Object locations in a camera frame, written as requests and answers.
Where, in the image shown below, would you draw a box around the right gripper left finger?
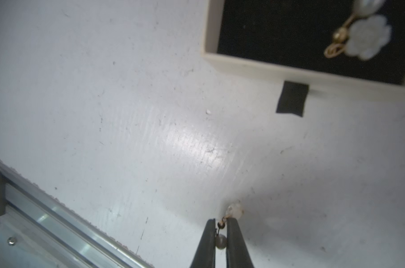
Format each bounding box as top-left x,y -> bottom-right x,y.
190,219 -> 216,268

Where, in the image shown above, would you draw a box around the gold pearl drop earring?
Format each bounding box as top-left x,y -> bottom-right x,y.
215,200 -> 244,250

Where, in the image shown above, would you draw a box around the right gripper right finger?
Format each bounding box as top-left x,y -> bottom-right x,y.
227,218 -> 254,268

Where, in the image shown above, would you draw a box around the white flower earring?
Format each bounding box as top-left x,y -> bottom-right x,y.
324,0 -> 392,61

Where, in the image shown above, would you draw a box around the aluminium front rail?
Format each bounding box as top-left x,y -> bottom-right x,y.
0,161 -> 150,268

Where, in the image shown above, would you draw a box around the cream small jewelry box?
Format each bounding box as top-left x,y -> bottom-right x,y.
202,1 -> 405,100

